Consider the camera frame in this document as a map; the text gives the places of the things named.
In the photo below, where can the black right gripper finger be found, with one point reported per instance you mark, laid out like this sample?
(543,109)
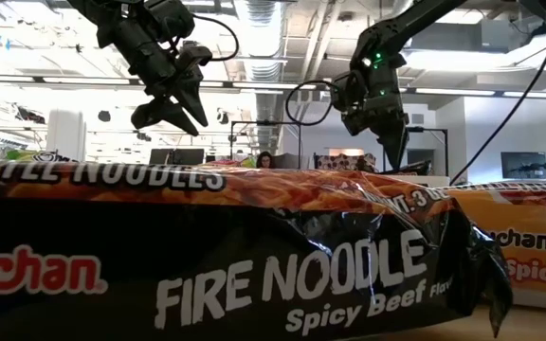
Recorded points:
(396,147)

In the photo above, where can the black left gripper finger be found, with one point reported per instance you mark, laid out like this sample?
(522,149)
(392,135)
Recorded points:
(164,116)
(191,99)

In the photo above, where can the black Fire Noodle ramen pack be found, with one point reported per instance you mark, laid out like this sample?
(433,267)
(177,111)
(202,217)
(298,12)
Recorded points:
(254,265)

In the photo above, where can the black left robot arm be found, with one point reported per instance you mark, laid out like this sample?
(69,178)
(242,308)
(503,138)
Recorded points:
(173,19)

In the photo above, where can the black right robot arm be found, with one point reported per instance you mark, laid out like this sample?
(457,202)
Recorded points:
(420,19)

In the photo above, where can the black computer monitor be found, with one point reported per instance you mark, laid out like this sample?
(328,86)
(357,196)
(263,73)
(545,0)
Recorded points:
(522,163)
(188,156)

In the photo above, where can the person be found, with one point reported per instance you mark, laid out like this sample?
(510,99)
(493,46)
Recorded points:
(266,161)

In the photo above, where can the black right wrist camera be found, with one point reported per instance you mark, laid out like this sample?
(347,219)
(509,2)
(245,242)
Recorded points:
(348,92)

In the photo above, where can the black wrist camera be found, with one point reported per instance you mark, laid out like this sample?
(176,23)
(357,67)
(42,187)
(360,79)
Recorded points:
(348,92)
(194,54)

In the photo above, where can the black workstation frame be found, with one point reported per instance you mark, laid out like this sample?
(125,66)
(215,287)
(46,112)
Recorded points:
(263,122)
(431,128)

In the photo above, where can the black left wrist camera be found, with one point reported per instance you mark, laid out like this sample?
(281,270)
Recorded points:
(194,54)

